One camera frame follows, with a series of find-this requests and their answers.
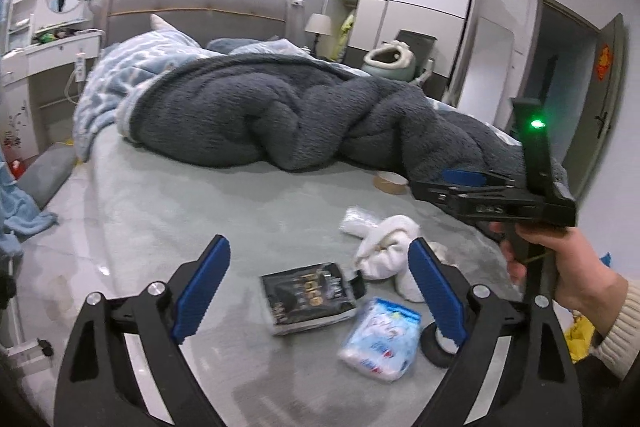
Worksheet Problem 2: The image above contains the person's right hand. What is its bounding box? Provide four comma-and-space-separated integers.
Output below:
487, 222, 629, 339

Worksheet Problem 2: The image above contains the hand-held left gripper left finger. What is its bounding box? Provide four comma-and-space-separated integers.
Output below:
54, 234, 232, 427

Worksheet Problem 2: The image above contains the dark blue pillow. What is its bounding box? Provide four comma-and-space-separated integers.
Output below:
207, 38, 257, 55

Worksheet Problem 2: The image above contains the plush pet bed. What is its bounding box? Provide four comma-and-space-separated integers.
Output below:
362, 39, 416, 82

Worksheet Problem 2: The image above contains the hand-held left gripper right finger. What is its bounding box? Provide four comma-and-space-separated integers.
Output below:
407, 237, 583, 427

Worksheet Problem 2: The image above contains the white crumpled towel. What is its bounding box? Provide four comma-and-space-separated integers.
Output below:
354, 214, 451, 303

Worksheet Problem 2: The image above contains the clear bubble wrap roll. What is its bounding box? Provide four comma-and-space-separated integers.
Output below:
339, 205, 386, 238

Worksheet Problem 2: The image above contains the dark grey fluffy blanket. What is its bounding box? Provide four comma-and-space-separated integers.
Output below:
116, 52, 568, 188

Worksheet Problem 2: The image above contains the white table lamp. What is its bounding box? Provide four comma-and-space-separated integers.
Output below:
304, 13, 332, 58

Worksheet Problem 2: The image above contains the grey padded headboard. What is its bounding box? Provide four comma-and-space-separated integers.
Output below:
95, 0, 293, 52

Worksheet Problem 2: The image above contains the white clothes rack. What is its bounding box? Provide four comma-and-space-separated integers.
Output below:
0, 252, 53, 368

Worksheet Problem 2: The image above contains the white pillow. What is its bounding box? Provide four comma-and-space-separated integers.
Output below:
150, 13, 201, 48

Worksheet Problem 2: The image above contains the black tape roll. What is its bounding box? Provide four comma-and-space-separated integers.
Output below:
419, 322, 458, 368

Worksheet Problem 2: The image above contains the light blue pillow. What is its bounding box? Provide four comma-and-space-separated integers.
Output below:
230, 41, 313, 58

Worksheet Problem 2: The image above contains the white vanity desk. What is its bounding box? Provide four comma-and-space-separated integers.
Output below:
0, 0, 106, 162

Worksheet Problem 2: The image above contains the light blue robe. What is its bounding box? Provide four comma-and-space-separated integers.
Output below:
0, 147, 58, 238

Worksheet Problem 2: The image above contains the dark grey chair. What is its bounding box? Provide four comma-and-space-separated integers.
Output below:
397, 29, 437, 72

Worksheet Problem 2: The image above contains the blue patterned quilt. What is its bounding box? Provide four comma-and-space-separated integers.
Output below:
74, 29, 221, 162

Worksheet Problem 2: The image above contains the black glossy packet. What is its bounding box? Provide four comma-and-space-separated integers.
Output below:
260, 262, 366, 338

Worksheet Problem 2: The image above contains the bed with pale grey sheet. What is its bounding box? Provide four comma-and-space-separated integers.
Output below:
15, 0, 531, 427

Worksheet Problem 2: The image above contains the person's right forearm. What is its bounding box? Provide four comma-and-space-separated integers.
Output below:
590, 279, 640, 383

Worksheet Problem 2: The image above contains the yellow green garment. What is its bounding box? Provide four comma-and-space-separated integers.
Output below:
337, 12, 357, 60

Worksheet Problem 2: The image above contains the grey room door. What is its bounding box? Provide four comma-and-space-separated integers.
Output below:
570, 14, 626, 188

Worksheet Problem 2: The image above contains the grey floor cushion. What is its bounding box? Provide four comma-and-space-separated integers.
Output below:
20, 147, 76, 210

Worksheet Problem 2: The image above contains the red door decoration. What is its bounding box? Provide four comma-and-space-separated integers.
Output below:
595, 44, 612, 82

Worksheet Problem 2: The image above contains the blue white tissue pack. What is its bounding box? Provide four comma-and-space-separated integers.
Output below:
337, 297, 422, 383

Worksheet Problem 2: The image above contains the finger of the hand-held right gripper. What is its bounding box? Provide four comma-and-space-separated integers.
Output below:
442, 168, 517, 188
410, 180, 453, 210

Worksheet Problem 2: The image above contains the brown tape roll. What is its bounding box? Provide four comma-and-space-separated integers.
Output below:
374, 172, 408, 195

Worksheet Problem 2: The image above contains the yellow plastic bag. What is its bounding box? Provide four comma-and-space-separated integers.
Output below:
565, 312, 598, 363

